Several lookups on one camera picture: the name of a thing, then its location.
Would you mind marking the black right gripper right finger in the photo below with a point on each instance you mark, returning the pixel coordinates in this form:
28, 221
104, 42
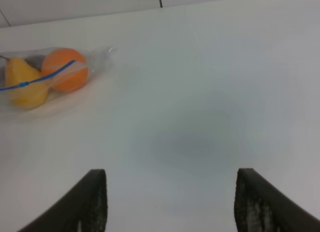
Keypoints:
261, 207

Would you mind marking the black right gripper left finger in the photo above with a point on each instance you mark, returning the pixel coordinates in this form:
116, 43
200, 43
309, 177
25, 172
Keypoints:
84, 208

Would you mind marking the clear zip bag blue zipper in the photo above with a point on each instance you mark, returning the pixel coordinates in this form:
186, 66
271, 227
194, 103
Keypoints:
48, 79

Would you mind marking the yellow pear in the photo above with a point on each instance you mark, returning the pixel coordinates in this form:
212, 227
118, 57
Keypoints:
22, 92

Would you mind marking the orange fruit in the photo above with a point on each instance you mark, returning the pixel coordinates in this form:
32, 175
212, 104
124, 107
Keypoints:
68, 69

